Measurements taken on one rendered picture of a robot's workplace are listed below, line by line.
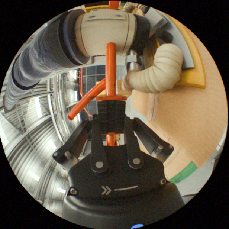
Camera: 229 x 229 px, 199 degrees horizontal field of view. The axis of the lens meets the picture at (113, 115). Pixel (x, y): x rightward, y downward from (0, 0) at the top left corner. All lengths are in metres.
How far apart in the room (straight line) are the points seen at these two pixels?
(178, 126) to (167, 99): 0.07
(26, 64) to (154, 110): 0.43
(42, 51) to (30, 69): 0.09
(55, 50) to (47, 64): 0.06
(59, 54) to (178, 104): 0.26
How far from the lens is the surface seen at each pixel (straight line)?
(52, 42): 0.18
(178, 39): 0.16
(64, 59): 0.19
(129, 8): 0.38
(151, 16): 0.23
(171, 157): 0.91
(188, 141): 0.15
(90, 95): 0.16
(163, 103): 0.18
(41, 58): 0.22
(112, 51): 0.16
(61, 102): 5.83
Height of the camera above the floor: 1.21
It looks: 4 degrees down
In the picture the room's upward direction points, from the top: 92 degrees counter-clockwise
